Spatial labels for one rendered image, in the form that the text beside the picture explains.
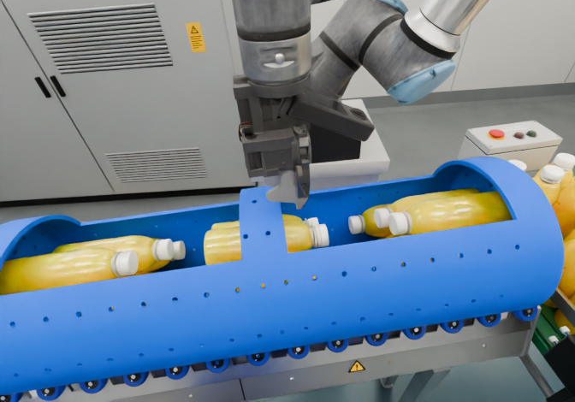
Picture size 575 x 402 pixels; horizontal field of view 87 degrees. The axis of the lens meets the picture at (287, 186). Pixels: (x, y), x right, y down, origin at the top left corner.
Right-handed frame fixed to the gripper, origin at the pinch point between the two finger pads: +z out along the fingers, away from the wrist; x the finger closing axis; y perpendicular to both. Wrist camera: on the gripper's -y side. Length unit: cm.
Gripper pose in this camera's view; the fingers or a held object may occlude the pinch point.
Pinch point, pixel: (302, 200)
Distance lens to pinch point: 46.9
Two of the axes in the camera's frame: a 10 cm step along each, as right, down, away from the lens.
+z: 0.7, 7.6, 6.5
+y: -9.9, 1.3, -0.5
